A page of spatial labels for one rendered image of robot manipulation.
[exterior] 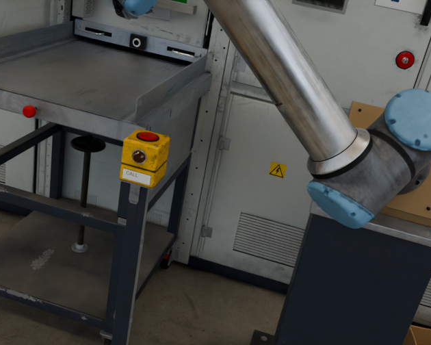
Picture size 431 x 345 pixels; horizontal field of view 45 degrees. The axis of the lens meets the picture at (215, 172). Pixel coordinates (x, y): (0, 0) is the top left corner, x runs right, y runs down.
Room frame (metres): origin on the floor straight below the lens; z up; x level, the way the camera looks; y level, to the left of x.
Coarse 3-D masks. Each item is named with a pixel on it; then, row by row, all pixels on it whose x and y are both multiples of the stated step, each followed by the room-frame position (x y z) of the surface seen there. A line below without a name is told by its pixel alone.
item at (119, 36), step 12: (96, 24) 2.02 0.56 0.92; (96, 36) 2.02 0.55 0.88; (108, 36) 2.01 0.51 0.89; (120, 36) 2.00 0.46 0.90; (156, 48) 1.98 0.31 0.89; (168, 48) 1.97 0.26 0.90; (180, 48) 1.96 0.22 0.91; (192, 48) 1.95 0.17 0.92; (204, 48) 1.95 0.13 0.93; (192, 60) 1.95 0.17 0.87
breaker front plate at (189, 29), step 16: (96, 0) 2.03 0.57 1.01; (192, 0) 1.97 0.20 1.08; (96, 16) 2.03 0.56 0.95; (112, 16) 2.02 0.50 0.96; (144, 16) 2.00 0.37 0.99; (160, 16) 1.99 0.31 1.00; (176, 16) 1.98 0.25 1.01; (192, 16) 1.97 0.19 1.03; (144, 32) 2.00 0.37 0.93; (160, 32) 1.99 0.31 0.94; (176, 32) 1.98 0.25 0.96; (192, 32) 1.97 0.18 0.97
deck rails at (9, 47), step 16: (32, 32) 1.75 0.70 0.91; (48, 32) 1.85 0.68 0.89; (64, 32) 1.97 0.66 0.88; (0, 48) 1.58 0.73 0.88; (16, 48) 1.66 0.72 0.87; (32, 48) 1.75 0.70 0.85; (48, 48) 1.80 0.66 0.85; (192, 64) 1.72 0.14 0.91; (176, 80) 1.56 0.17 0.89; (192, 80) 1.75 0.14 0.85; (144, 96) 1.29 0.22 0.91; (160, 96) 1.42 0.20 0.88; (144, 112) 1.31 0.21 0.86
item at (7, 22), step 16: (0, 0) 1.75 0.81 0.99; (16, 0) 1.83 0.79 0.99; (32, 0) 1.91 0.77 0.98; (48, 0) 2.00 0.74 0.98; (0, 16) 1.75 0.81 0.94; (16, 16) 1.83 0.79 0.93; (32, 16) 1.92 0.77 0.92; (48, 16) 2.01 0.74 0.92; (0, 32) 1.75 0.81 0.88; (16, 32) 1.83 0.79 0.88
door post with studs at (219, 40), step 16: (224, 32) 1.90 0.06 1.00; (224, 48) 1.90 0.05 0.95; (208, 64) 1.91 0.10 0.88; (208, 96) 1.91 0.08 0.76; (208, 112) 1.90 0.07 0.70; (208, 128) 1.90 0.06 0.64; (208, 144) 1.90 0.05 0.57; (192, 192) 1.91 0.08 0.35; (192, 208) 1.90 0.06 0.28; (192, 224) 1.90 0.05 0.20
